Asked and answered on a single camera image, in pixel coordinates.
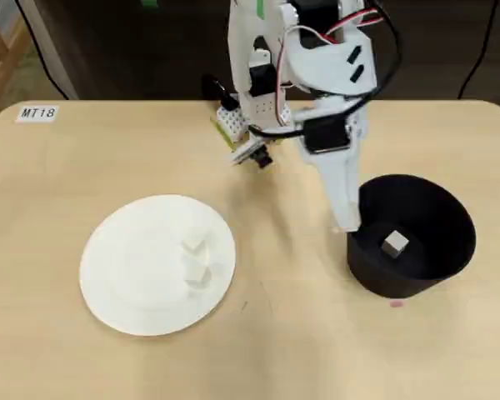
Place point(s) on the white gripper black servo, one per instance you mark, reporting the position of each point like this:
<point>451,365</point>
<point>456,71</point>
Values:
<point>332,162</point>

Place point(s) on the white cube block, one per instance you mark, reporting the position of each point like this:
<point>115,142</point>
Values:
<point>198,278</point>
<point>193,245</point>
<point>393,243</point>

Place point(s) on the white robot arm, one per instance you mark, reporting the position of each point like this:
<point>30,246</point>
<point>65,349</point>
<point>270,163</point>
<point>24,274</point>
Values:
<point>241,41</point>

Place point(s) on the black pot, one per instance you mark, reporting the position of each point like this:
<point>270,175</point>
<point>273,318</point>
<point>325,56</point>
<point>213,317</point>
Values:
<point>400,287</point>

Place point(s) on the white round plate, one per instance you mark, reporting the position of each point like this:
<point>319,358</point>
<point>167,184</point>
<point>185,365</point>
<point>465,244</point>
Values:
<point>129,300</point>

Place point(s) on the pink tape mark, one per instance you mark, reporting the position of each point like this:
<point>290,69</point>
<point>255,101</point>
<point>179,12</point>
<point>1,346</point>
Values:
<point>397,304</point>

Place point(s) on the dark brown cabinet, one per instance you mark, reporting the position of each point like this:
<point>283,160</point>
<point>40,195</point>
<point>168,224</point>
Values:
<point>433,50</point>

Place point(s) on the black table clamp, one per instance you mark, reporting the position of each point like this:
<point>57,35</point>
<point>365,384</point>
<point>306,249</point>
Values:
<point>210,85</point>

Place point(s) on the green tape piece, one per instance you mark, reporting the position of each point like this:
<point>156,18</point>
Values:
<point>150,3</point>

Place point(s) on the white MT18 label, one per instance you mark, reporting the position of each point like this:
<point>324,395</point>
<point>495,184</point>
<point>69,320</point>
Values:
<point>37,112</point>

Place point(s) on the white vertical panel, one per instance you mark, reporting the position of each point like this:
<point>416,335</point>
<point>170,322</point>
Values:
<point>58,50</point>

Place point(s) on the light wooden rack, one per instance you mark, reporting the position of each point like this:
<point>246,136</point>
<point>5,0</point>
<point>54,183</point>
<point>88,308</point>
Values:
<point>0,62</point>

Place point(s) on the white perforated base plate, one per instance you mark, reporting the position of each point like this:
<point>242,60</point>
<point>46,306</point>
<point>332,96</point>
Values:
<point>233,123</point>

